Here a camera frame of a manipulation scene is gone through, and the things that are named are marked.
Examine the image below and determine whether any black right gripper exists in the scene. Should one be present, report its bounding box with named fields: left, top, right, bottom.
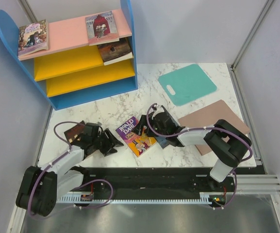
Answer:
left=132, top=115, right=168, bottom=137

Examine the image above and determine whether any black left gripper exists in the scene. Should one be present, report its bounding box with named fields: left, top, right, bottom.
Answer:
left=92, top=128, right=123, bottom=156

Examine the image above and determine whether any Roald Dahl Charlie book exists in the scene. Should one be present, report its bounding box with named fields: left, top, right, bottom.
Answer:
left=116, top=116, right=157, bottom=157

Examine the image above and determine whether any Nineteen Eighty-Four dark book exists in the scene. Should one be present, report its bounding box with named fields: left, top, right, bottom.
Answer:
left=155, top=105, right=181, bottom=149

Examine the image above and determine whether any Tale of Two Cities book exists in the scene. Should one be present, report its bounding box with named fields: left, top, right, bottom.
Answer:
left=97, top=38, right=133, bottom=66

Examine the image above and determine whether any red castle cover book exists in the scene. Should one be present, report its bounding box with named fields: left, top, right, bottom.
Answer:
left=85, top=11, right=119, bottom=46

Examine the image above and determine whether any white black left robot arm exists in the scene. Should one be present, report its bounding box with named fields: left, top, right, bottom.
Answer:
left=16, top=122, right=123, bottom=219

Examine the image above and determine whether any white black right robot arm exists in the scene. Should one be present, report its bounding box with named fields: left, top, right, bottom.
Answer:
left=132, top=111, right=253, bottom=191

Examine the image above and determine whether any orange night street book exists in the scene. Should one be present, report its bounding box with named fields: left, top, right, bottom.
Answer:
left=64, top=120, right=85, bottom=147

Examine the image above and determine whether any teal plastic file folder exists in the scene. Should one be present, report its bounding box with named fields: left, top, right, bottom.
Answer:
left=158, top=64, right=217, bottom=106

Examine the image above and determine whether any pink brown file folder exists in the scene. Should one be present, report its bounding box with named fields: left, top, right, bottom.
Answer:
left=177, top=99, right=251, bottom=156

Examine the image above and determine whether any blue pink yellow bookshelf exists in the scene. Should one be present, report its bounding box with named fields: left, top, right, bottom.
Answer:
left=0, top=10, right=138, bottom=110

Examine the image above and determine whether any purple illustrated paperback book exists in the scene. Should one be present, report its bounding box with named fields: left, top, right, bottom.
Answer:
left=18, top=19, right=49, bottom=59

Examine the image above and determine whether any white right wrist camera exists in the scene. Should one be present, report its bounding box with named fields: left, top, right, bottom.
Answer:
left=152, top=103, right=165, bottom=118

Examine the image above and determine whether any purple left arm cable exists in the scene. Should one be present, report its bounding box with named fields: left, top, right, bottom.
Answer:
left=28, top=121, right=114, bottom=219

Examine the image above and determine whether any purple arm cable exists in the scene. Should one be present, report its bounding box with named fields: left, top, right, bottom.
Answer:
left=146, top=103, right=254, bottom=211
left=28, top=121, right=114, bottom=219

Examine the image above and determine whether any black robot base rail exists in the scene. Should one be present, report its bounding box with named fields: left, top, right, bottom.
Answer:
left=73, top=166, right=234, bottom=199

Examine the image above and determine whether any white slotted cable duct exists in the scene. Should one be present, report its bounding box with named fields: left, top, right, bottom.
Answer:
left=59, top=191, right=225, bottom=204

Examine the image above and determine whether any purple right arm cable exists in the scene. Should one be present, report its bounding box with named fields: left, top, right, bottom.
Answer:
left=146, top=103, right=254, bottom=211

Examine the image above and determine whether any aluminium frame rail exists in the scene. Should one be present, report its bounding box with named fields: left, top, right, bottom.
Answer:
left=236, top=174, right=280, bottom=195

